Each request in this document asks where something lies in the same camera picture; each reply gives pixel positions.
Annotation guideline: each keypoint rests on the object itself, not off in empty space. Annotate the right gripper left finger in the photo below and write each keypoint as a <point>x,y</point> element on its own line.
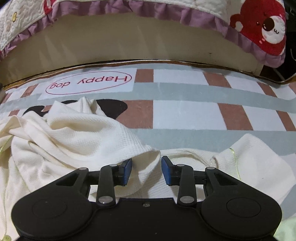
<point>110,176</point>

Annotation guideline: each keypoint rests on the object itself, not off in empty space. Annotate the beige bed base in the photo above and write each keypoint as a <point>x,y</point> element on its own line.
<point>75,40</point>

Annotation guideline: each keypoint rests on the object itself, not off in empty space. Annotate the checkered Happy dog rug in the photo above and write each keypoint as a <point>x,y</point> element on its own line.
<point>171,106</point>

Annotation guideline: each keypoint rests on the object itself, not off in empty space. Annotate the white waffle knit garment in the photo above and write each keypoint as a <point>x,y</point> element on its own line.
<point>37,150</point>

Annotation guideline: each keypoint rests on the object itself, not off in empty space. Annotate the quilted bedspread purple ruffle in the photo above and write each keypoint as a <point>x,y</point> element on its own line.
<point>258,27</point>

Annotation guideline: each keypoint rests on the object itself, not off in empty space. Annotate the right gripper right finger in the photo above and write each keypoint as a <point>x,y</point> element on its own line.
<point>180,175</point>

